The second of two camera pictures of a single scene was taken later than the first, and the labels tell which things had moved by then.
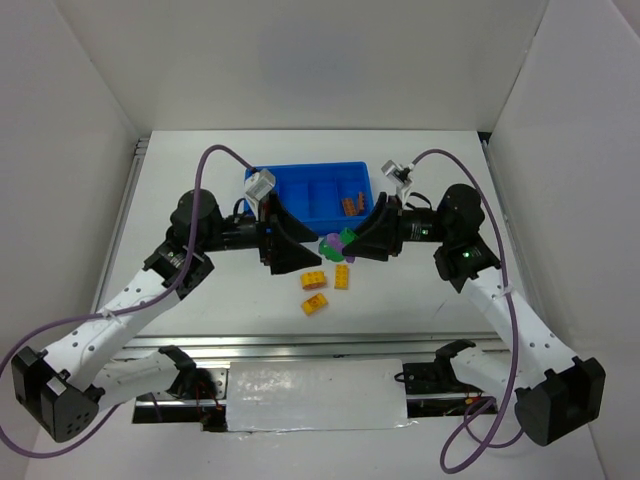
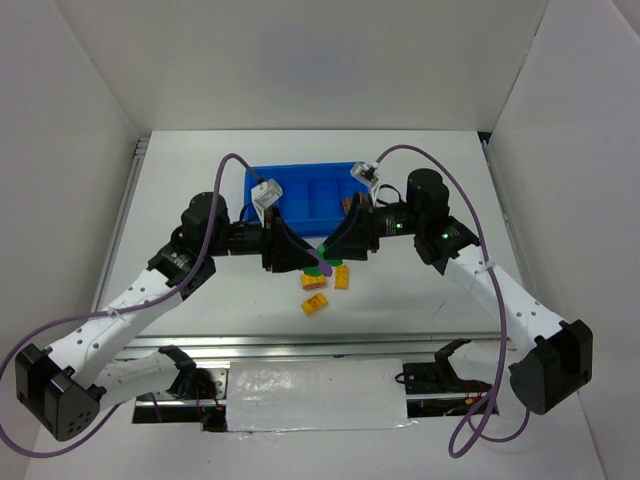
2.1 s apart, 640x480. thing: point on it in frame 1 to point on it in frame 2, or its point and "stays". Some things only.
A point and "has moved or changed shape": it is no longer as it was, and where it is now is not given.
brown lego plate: (349, 207) stays
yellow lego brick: (314, 304) stays
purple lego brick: (335, 241) has moved or changed shape
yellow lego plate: (341, 277) stays
